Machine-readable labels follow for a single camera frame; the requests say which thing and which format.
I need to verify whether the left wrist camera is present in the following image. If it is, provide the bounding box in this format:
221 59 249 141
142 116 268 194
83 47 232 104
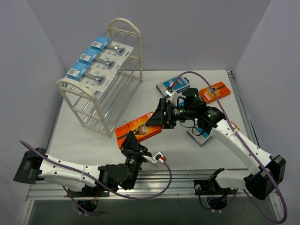
143 152 166 165

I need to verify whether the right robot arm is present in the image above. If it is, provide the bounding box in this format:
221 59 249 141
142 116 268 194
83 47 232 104
146 88 286 200

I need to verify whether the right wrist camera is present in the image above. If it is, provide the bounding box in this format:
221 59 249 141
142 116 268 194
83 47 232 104
165 82 178 104

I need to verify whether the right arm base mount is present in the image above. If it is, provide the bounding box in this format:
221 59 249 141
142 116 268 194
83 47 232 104
193 179 235 195

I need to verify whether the aluminium rail frame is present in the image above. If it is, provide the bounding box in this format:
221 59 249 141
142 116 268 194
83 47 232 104
25 70 281 201

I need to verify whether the blue Gillette razor blister pack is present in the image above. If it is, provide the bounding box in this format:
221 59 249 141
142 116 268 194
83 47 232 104
90 36 134 57

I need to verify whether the orange Gillette Fusion box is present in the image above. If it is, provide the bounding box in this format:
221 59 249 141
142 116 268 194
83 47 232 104
115 112 163 149

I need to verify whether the upper blue Harry's box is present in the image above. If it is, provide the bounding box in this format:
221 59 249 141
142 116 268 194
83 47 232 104
156 76 190 98

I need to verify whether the blue harry's box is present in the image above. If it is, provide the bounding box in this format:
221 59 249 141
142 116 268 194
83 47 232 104
187 127 211 146
156 76 190 98

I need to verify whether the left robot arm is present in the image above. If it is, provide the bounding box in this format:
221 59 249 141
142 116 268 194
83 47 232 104
13 132 152 196

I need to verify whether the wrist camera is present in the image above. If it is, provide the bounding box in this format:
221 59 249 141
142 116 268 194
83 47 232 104
165 82 178 104
143 152 166 165

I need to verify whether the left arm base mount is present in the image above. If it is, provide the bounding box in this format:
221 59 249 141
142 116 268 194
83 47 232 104
67 185 109 197

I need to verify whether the cream metal-rod shelf rack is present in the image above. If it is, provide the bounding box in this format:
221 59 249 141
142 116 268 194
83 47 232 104
56 17 143 137

